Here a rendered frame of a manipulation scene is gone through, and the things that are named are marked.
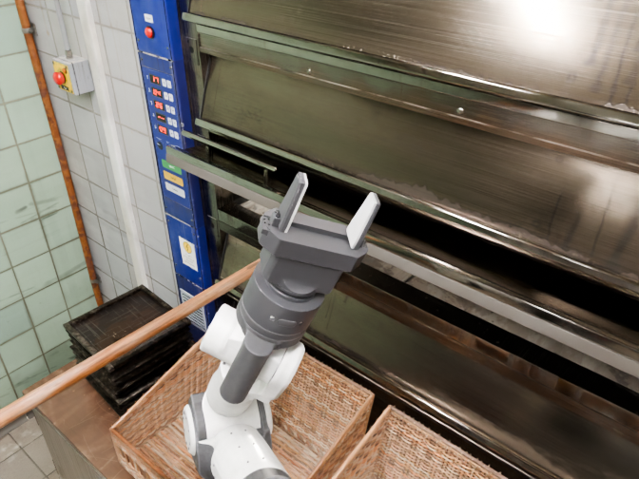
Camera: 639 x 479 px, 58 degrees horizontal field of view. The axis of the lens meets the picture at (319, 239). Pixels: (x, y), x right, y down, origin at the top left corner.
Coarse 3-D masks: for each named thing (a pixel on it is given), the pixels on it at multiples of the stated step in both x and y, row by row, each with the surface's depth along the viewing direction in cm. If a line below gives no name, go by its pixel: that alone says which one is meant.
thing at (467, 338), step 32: (256, 224) 162; (384, 288) 138; (448, 320) 128; (480, 320) 128; (480, 352) 125; (512, 352) 120; (544, 352) 120; (544, 384) 118; (576, 384) 113; (608, 384) 113; (608, 416) 111
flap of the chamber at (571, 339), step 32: (224, 160) 146; (320, 192) 133; (352, 192) 135; (384, 224) 121; (416, 224) 122; (384, 256) 111; (448, 256) 111; (480, 256) 112; (512, 256) 113; (448, 288) 104; (512, 288) 102; (544, 288) 103; (576, 288) 104; (544, 320) 94; (608, 320) 95; (608, 352) 88
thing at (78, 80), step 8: (64, 56) 183; (56, 64) 180; (64, 64) 178; (72, 64) 177; (80, 64) 179; (88, 64) 181; (72, 72) 178; (80, 72) 180; (88, 72) 182; (72, 80) 179; (80, 80) 181; (88, 80) 183; (64, 88) 184; (72, 88) 181; (80, 88) 182; (88, 88) 184
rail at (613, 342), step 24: (216, 168) 136; (264, 192) 127; (312, 216) 120; (336, 216) 117; (384, 240) 110; (432, 264) 104; (480, 288) 99; (504, 288) 98; (528, 312) 95; (552, 312) 92; (600, 336) 88
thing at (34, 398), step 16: (240, 272) 138; (208, 288) 134; (224, 288) 135; (192, 304) 129; (160, 320) 124; (176, 320) 127; (128, 336) 120; (144, 336) 121; (112, 352) 117; (80, 368) 113; (96, 368) 115; (48, 384) 109; (64, 384) 111; (16, 400) 106; (32, 400) 107; (0, 416) 103; (16, 416) 105
